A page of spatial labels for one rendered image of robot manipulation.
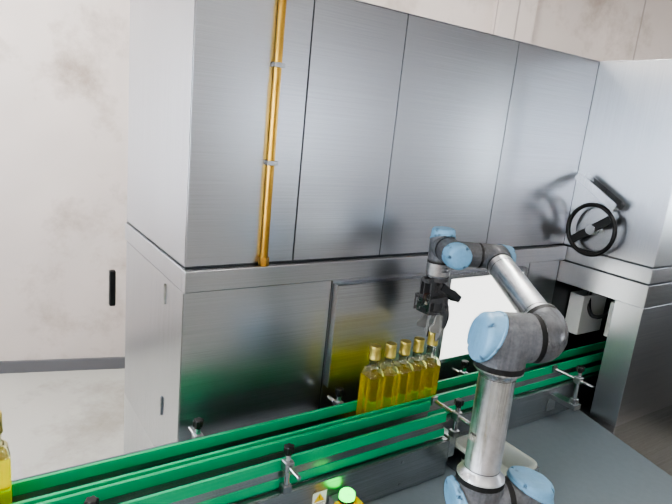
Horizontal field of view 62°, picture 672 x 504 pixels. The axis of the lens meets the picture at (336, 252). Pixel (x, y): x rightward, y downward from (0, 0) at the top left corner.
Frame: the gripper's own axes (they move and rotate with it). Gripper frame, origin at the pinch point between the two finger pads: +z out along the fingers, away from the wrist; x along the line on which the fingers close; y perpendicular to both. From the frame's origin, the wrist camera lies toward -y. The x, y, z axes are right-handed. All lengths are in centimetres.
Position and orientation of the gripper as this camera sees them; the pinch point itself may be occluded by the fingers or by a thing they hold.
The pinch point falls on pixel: (433, 334)
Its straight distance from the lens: 185.8
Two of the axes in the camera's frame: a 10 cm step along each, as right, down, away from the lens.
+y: -8.2, 0.5, -5.7
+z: -0.9, 9.7, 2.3
